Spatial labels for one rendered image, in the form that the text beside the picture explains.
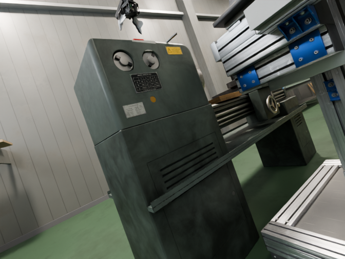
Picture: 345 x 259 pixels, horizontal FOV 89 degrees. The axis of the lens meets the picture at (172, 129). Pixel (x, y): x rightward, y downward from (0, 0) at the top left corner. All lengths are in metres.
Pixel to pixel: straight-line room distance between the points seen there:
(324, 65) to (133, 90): 0.74
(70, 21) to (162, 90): 3.82
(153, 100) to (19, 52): 3.52
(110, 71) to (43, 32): 3.62
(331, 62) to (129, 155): 0.81
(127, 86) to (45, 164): 2.95
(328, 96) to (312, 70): 0.17
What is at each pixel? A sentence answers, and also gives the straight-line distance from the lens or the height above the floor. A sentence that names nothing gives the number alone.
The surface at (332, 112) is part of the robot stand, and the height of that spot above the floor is 0.63.
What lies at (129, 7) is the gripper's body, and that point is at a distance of 1.18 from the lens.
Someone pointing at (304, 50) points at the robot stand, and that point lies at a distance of 0.79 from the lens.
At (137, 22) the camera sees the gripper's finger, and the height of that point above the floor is 1.47.
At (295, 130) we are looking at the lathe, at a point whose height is 0.36.
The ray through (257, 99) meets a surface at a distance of 1.64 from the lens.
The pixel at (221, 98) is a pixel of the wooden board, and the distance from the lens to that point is 1.33.
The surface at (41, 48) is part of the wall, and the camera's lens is 4.20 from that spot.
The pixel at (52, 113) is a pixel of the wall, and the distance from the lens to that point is 3.72.
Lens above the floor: 0.79
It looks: level
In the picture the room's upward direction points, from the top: 20 degrees counter-clockwise
